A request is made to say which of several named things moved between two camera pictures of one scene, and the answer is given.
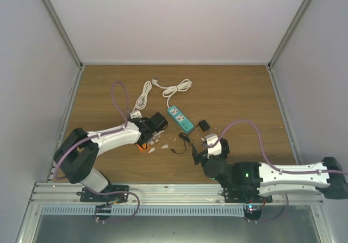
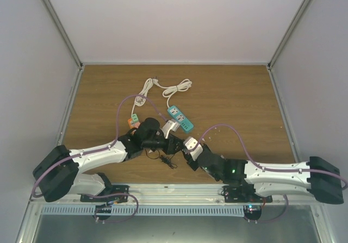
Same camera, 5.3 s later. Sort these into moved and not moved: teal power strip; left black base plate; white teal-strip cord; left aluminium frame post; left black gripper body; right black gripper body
Moved: left black gripper body; right black gripper body
Not moved: white teal-strip cord; teal power strip; left black base plate; left aluminium frame post
